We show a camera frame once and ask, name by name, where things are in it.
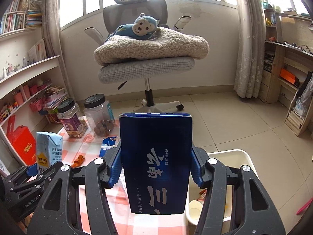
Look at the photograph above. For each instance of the grey office chair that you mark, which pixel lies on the grey office chair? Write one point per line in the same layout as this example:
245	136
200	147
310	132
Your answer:
126	12

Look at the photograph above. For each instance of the dark blue carton box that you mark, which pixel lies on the dark blue carton box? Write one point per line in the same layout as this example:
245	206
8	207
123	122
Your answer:
156	153

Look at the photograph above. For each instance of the clear jar with chestnuts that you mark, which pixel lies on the clear jar with chestnuts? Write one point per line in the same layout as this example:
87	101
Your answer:
98	112

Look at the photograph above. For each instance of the orange peel small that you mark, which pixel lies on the orange peel small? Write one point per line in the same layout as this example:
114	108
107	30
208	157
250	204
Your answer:
78	161

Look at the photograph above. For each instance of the white trash bin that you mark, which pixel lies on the white trash bin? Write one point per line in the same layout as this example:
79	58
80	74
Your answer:
217	172

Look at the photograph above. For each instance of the small blue snack box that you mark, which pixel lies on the small blue snack box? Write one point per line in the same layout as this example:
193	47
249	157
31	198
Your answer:
108	143

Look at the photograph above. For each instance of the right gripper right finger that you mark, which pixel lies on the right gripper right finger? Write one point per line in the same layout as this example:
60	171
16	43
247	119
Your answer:
253	211

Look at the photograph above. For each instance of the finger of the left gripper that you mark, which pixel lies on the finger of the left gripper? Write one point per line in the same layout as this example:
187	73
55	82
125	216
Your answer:
32	170

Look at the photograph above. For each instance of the left beige curtain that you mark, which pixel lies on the left beige curtain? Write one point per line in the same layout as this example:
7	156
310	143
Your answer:
51	32

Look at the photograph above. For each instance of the right beige curtain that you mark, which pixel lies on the right beige curtain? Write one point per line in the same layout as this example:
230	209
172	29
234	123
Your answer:
250	62

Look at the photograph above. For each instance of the beige fleece blanket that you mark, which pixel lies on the beige fleece blanket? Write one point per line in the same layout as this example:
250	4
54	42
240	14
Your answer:
167	43

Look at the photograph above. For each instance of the beige curtain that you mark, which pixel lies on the beige curtain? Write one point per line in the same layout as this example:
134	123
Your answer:
250	62
51	32

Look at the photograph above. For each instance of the milk carton light blue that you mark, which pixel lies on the milk carton light blue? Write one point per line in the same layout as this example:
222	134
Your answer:
49	149

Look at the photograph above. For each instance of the wooden desk shelf unit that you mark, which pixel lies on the wooden desk shelf unit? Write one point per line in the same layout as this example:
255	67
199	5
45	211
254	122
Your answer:
287	68

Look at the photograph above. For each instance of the red plastic stool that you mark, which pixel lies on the red plastic stool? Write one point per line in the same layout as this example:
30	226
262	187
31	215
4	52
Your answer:
304	207

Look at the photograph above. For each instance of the white wall bookshelf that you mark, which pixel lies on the white wall bookshelf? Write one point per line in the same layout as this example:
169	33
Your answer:
28	74

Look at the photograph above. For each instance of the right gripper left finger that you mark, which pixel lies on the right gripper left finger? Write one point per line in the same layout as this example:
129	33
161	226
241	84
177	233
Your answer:
58	211

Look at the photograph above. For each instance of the nut jar purple label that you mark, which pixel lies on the nut jar purple label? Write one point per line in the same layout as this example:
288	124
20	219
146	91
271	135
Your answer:
69	114

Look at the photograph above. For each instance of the white paper cup green leaves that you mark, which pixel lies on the white paper cup green leaves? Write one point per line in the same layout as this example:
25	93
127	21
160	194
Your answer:
193	211

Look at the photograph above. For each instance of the blue monkey plush toy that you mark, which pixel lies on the blue monkey plush toy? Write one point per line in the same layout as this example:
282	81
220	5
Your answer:
143	28

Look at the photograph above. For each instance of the red gift bag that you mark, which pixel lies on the red gift bag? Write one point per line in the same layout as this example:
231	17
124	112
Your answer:
22	141

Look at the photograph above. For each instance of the checkered orange white tablecloth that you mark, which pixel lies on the checkered orange white tablecloth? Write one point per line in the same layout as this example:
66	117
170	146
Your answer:
125	221

